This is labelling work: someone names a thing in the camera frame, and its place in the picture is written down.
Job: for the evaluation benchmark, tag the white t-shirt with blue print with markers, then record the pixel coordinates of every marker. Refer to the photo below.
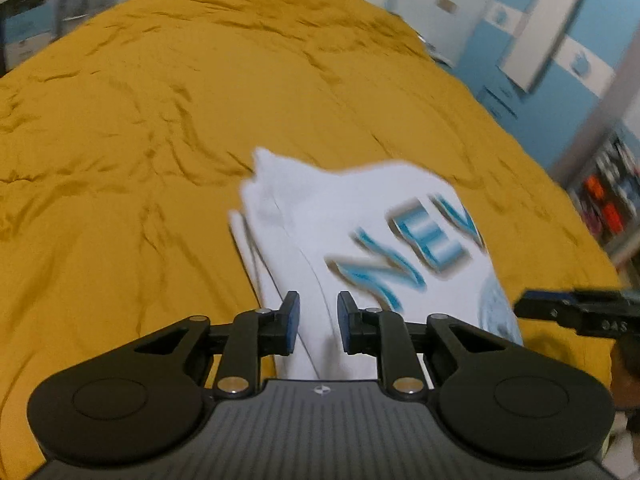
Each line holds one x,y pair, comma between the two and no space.
310,220

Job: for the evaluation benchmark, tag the beige wall switch plate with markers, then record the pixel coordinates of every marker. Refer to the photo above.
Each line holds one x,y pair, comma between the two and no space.
446,4

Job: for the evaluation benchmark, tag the blue wardrobe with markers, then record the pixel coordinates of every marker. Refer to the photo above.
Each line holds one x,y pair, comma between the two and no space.
565,25

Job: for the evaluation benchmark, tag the white board panel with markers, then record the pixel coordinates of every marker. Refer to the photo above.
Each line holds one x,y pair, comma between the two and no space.
540,35

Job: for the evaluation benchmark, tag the bedside nightstand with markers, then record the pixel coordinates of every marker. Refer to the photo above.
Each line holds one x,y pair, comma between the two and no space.
440,52

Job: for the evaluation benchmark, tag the shelf with colourful things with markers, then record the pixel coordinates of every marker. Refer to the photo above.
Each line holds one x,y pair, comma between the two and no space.
607,200

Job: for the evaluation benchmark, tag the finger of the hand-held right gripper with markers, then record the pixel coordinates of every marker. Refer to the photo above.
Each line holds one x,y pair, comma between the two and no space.
542,307

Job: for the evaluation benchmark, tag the mustard yellow blanket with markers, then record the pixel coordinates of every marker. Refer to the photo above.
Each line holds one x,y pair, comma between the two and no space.
150,135

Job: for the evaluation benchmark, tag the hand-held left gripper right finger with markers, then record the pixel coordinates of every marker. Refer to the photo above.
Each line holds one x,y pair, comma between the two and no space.
346,321

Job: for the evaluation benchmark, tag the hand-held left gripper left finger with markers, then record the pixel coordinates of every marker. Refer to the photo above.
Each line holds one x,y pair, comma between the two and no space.
292,321

